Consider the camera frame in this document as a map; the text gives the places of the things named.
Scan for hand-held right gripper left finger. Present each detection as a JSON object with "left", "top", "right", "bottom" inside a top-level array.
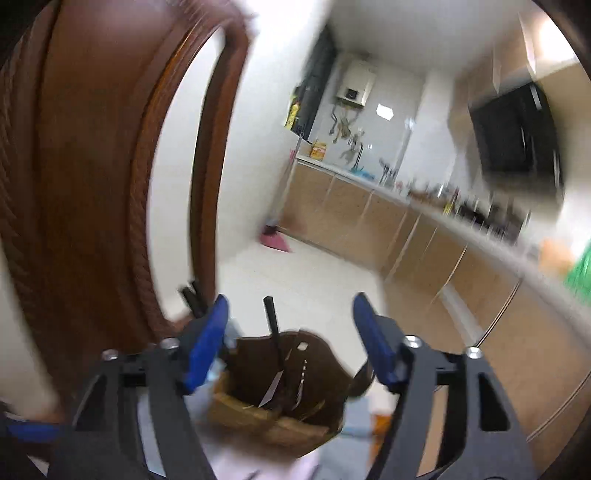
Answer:
[{"left": 47, "top": 294, "right": 230, "bottom": 480}]

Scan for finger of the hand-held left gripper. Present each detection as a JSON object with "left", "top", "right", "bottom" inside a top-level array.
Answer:
[{"left": 0, "top": 402, "right": 64, "bottom": 446}]

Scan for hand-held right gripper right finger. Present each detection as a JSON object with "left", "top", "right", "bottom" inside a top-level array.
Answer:
[{"left": 352, "top": 292, "right": 539, "bottom": 480}]

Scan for wooden utensil holder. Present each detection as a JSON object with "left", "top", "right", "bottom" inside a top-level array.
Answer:
[{"left": 208, "top": 329, "right": 376, "bottom": 457}]

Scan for kitchen counter cabinet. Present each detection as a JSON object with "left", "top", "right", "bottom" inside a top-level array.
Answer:
[{"left": 277, "top": 154, "right": 591, "bottom": 457}]

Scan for pink broom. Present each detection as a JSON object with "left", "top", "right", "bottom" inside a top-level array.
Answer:
[{"left": 260, "top": 147, "right": 297, "bottom": 253}]

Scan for grey printed cloth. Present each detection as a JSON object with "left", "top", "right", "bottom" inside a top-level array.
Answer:
[{"left": 139, "top": 318, "right": 403, "bottom": 480}]

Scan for metal faucet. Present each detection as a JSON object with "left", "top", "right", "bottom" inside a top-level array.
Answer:
[{"left": 350, "top": 133, "right": 366, "bottom": 170}]

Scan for orange bag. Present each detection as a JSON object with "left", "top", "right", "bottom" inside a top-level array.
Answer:
[{"left": 540, "top": 237, "right": 574, "bottom": 274}]

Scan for carved wooden chair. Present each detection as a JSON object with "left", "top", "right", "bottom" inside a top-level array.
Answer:
[{"left": 0, "top": 0, "right": 254, "bottom": 418}]

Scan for green plastic bag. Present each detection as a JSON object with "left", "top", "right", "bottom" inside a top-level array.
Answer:
[{"left": 564, "top": 244, "right": 591, "bottom": 302}]

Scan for water heater pipes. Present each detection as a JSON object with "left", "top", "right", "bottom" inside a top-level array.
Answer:
[{"left": 329, "top": 108, "right": 365, "bottom": 160}]

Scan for yellow hanging bag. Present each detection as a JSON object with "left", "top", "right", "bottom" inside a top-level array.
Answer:
[{"left": 285, "top": 91, "right": 302, "bottom": 131}]

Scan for black range hood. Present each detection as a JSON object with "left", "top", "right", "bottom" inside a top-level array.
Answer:
[{"left": 468, "top": 82, "right": 567, "bottom": 209}]

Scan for white water heater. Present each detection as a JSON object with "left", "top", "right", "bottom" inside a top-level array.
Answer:
[{"left": 335, "top": 60, "right": 376, "bottom": 110}]

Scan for dark door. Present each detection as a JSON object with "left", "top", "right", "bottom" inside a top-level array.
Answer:
[{"left": 295, "top": 27, "right": 336, "bottom": 145}]

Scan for wall cabinet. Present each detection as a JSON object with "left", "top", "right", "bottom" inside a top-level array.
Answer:
[{"left": 454, "top": 9, "right": 591, "bottom": 121}]

